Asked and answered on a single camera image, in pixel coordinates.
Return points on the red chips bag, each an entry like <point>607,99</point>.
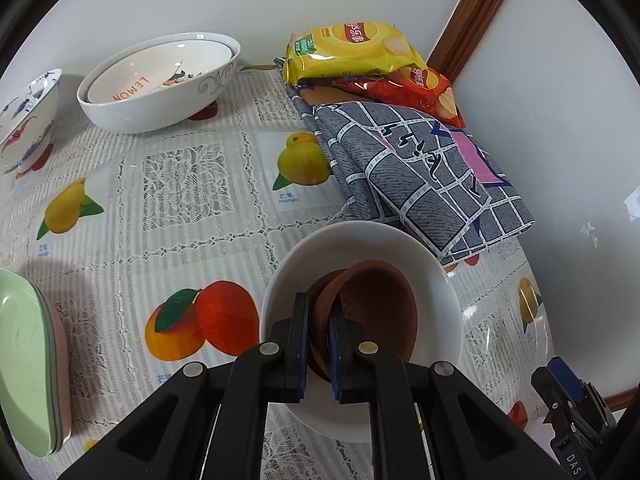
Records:
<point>425,87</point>

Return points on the light green plate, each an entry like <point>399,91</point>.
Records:
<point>20,350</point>

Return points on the blue crane print bowl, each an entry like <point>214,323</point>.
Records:
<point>25,110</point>

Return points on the white bowl orange print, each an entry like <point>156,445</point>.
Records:
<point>150,70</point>

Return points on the large white bowl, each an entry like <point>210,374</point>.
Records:
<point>150,116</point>

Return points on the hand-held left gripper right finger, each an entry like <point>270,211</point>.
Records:
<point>334,360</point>

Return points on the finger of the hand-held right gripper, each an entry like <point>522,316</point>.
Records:
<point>567,377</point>
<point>545,390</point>

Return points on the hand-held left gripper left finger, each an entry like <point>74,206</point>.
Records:
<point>300,360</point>

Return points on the mango print tablecloth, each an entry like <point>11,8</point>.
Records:
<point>190,185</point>

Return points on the brown wooden door frame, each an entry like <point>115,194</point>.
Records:
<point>475,15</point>

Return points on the small white bowl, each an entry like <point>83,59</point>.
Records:
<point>435,310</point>

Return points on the yellow chips bag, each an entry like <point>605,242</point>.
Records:
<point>350,50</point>

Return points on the terracotta cup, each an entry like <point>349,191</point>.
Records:
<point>380,300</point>
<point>319,320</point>

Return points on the grey checked cloth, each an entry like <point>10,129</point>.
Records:
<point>400,170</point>

